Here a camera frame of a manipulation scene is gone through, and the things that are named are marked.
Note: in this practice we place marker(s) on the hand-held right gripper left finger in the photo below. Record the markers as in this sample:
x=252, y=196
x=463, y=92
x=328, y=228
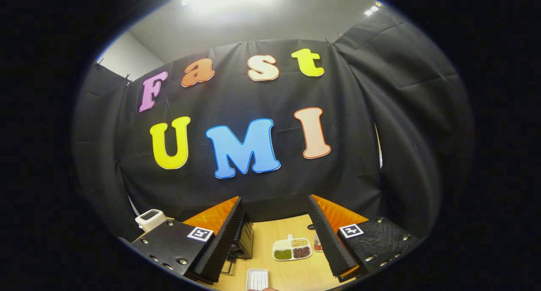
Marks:
x=226, y=236

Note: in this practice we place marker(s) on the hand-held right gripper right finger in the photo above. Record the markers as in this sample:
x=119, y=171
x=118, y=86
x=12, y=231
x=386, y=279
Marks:
x=325, y=236

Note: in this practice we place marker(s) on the black electric oven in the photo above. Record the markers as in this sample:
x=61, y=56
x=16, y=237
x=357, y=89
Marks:
x=246, y=240

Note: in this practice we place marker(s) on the plastic bottle with red label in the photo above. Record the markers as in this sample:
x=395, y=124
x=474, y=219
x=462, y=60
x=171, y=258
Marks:
x=318, y=243

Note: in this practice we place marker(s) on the white divided dish with beans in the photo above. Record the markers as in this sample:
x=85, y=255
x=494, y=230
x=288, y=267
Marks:
x=291, y=248

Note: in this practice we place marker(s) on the white rectangular dish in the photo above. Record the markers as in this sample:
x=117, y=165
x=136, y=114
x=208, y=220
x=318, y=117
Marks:
x=257, y=279

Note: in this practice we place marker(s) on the white toaster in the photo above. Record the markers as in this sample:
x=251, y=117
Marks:
x=150, y=218

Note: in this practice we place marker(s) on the black backdrop cloth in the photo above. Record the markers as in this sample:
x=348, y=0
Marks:
x=359, y=134

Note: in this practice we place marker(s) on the small ceiling light panel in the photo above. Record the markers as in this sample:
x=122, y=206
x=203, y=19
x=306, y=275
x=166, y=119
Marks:
x=372, y=9

